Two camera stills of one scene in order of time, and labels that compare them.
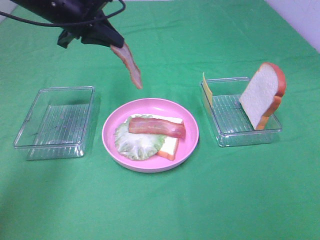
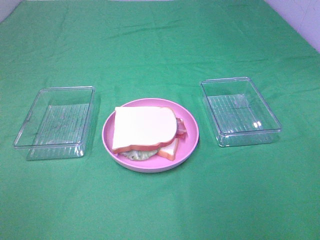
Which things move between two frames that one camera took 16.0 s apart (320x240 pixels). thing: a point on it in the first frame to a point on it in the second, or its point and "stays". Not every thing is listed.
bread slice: (260, 100) to (137, 128)
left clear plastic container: (56, 123) stays
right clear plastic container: (230, 123) stays
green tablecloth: (269, 191) stays
